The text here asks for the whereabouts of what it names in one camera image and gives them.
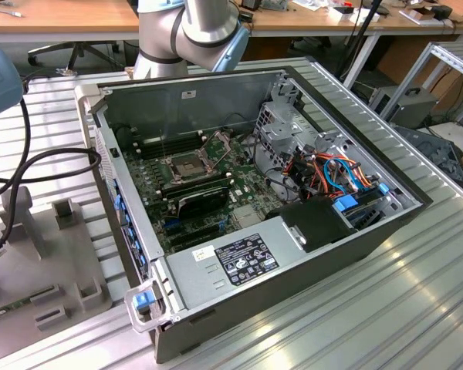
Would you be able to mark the small black box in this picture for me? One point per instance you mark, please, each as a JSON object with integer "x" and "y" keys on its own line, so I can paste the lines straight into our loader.
{"x": 247, "y": 16}

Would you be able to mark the blue case latch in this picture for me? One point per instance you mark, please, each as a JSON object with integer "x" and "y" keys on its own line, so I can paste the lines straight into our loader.
{"x": 143, "y": 300}

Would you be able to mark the black graphics card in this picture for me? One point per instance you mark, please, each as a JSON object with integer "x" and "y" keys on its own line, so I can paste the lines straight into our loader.
{"x": 204, "y": 202}

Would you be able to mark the open cardboard tray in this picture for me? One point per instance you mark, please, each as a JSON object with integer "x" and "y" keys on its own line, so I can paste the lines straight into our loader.
{"x": 416, "y": 15}

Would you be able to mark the black tripod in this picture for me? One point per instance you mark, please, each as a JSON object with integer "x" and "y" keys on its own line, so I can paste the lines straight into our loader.
{"x": 367, "y": 23}

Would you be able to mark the wooden desk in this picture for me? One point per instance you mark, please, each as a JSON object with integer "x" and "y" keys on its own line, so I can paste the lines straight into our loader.
{"x": 312, "y": 25}
{"x": 61, "y": 19}

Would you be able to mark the open black PC case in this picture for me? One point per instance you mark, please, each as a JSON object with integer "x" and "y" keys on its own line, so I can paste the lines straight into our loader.
{"x": 293, "y": 297}

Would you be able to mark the CPU socket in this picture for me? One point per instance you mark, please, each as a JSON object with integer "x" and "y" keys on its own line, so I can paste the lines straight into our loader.
{"x": 185, "y": 166}

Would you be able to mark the silver heat sink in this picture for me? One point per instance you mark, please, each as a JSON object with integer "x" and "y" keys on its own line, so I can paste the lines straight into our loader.
{"x": 247, "y": 216}

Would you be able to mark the black intrusion switch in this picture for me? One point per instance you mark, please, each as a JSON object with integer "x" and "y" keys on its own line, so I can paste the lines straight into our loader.
{"x": 115, "y": 152}

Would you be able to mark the silver power supply unit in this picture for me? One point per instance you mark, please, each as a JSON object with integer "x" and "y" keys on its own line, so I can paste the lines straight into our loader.
{"x": 200, "y": 277}

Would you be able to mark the green motherboard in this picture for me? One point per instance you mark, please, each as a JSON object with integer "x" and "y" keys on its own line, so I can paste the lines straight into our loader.
{"x": 241, "y": 181}

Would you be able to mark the blue expansion slot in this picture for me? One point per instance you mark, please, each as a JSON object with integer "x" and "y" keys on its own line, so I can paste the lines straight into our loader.
{"x": 170, "y": 223}

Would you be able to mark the dark case side panel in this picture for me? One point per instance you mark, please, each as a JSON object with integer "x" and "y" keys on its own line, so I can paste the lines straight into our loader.
{"x": 420, "y": 142}

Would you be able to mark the white case wall label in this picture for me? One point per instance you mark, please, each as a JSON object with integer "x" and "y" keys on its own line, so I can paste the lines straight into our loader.
{"x": 188, "y": 94}

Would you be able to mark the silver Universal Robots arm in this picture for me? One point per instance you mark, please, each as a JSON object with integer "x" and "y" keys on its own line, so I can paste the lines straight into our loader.
{"x": 204, "y": 23}

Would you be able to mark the aluminium frame shelf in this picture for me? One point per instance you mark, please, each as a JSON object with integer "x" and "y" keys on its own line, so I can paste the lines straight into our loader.
{"x": 455, "y": 58}

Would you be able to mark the hard disk in blue carrier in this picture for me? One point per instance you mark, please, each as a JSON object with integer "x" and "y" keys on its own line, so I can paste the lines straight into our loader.
{"x": 347, "y": 204}

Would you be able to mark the green RAM stick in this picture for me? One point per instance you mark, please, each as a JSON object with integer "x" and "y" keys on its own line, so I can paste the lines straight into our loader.
{"x": 11, "y": 306}

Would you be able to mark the black desk device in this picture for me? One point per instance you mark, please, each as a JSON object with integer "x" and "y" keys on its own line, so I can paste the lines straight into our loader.
{"x": 443, "y": 12}

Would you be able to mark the metal disk bay cage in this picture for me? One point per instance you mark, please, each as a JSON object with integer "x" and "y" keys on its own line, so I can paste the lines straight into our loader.
{"x": 278, "y": 133}

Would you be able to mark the black office chair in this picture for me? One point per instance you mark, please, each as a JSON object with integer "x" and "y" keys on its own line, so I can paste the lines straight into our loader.
{"x": 77, "y": 50}

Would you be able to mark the grey parts rack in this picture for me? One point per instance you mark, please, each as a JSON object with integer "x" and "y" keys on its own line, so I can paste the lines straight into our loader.
{"x": 61, "y": 262}

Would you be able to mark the white box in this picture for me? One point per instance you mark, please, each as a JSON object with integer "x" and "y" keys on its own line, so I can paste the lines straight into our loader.
{"x": 333, "y": 13}

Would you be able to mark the black plastic shroud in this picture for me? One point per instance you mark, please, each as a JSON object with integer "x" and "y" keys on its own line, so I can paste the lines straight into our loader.
{"x": 316, "y": 223}

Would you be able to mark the large cardboard box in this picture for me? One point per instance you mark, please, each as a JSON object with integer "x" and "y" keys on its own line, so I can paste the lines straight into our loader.
{"x": 405, "y": 58}

